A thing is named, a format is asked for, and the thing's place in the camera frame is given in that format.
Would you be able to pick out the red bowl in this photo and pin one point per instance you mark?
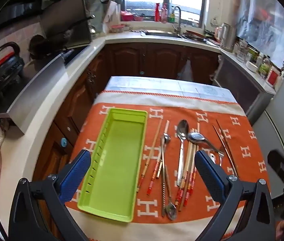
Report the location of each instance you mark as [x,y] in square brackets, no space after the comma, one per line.
[128,16]

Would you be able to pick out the blue round cabinet lock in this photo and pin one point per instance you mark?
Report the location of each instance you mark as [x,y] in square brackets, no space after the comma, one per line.
[142,72]
[63,142]

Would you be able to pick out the bundle of wooden chopsticks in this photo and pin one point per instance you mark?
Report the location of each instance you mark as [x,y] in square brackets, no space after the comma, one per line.
[184,198]

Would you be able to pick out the red and white canister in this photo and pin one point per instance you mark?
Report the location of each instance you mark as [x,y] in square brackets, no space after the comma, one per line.
[273,76]

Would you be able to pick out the black stove with pans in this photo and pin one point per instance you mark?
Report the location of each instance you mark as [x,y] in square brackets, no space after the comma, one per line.
[64,22]

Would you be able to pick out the wall poster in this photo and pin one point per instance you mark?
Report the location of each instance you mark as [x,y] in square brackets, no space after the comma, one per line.
[262,22]

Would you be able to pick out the steel electric kettle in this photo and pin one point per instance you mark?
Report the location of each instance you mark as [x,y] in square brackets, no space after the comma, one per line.
[225,36]

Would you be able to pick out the black electric pressure cooker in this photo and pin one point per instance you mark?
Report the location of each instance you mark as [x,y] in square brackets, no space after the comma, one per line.
[4,72]

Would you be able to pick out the pink bottle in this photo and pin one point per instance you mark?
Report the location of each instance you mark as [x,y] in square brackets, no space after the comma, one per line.
[164,12]

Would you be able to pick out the green-label bottle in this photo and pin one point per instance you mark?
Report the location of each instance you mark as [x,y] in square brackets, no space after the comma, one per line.
[264,66]

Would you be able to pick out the large steel spoon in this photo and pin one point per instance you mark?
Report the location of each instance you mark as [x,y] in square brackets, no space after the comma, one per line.
[182,130]

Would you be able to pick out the red dish stack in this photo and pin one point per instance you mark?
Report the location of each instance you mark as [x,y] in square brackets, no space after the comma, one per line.
[194,34]

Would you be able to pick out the red bottle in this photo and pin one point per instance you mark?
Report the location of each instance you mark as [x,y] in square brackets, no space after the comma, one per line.
[157,12]

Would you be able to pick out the glass jar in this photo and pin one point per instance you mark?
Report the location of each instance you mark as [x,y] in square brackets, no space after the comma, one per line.
[242,51]

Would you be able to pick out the black wok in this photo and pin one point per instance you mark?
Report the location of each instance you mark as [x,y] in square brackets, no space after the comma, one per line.
[40,45]

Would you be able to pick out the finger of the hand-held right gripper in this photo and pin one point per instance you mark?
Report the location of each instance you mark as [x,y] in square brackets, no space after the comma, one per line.
[281,162]

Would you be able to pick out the red-lidded food container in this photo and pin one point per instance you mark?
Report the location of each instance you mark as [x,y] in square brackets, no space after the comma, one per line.
[118,27]

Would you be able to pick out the orange printed blanket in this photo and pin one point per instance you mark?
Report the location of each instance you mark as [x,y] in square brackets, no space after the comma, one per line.
[207,120]

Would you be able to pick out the green plastic utensil tray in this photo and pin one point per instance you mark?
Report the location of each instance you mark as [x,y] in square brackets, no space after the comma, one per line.
[121,155]

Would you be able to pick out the green bottle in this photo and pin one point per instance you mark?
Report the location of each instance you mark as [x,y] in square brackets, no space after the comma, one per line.
[172,17]

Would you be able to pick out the steel kitchen faucet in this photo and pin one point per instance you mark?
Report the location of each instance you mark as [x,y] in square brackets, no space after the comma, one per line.
[178,20]

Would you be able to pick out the dark-banded bamboo chopstick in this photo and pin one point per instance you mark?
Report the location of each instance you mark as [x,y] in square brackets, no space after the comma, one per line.
[146,167]

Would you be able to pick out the hanging plastic bag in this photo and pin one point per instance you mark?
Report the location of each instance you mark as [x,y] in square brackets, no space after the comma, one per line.
[187,71]

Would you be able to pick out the person's right hand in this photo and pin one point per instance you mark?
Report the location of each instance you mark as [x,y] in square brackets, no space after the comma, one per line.
[281,231]

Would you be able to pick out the black gas stove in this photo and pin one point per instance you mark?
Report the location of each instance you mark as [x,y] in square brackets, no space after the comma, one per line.
[71,54]

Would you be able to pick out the pale cutting board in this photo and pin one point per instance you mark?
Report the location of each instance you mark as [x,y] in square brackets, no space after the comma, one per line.
[111,12]

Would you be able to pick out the steel kitchen sink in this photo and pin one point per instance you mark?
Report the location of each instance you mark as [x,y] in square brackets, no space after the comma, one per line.
[162,34]

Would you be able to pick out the small steel teapot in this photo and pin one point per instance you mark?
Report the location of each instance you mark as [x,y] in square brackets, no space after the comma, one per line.
[93,29]

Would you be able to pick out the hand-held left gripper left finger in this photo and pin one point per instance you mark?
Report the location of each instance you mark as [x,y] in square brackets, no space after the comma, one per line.
[75,173]

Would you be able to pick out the steel chopstick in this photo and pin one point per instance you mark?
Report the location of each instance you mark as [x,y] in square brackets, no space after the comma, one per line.
[222,134]
[232,167]

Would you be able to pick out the pale patterned tablecloth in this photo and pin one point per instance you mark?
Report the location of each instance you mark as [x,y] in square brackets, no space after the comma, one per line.
[167,86]

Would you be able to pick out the white kitchen countertop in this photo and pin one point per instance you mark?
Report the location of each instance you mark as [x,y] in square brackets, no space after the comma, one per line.
[56,98]

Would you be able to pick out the stainless steel stove shield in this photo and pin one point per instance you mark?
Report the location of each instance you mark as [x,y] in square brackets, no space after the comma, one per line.
[36,87]

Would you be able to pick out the steel soup spoon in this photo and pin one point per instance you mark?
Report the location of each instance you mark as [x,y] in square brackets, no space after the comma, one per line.
[195,136]

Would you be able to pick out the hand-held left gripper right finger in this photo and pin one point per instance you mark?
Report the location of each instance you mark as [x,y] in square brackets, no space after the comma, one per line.
[208,173]

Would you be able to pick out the grey steel cabinet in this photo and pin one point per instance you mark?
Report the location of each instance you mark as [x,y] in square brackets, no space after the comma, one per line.
[239,85]

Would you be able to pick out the white bowl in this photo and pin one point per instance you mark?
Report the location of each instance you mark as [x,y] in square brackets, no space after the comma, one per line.
[252,65]

